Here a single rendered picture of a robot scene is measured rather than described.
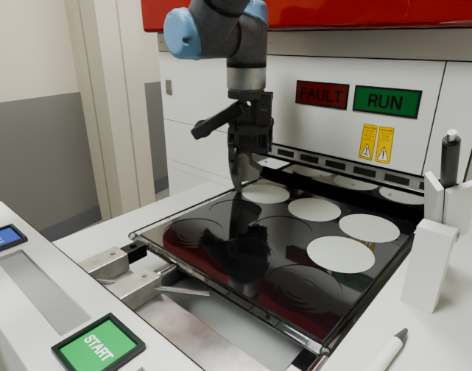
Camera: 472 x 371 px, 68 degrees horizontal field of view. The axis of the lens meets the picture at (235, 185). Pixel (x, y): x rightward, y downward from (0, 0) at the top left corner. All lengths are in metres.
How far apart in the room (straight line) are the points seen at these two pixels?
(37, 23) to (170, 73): 1.38
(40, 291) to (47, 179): 2.00
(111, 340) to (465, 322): 0.32
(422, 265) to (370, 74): 0.43
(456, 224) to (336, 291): 0.18
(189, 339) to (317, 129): 0.51
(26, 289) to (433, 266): 0.41
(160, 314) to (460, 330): 0.33
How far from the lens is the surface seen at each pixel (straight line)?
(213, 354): 0.43
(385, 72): 0.71
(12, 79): 2.28
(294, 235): 0.60
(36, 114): 2.33
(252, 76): 0.66
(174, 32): 0.60
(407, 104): 0.70
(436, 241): 0.36
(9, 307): 0.43
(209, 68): 0.96
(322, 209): 0.70
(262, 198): 0.73
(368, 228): 0.66
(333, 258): 0.56
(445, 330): 0.39
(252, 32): 0.65
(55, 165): 2.43
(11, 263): 0.51
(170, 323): 0.47
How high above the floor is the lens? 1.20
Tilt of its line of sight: 23 degrees down
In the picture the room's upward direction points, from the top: straight up
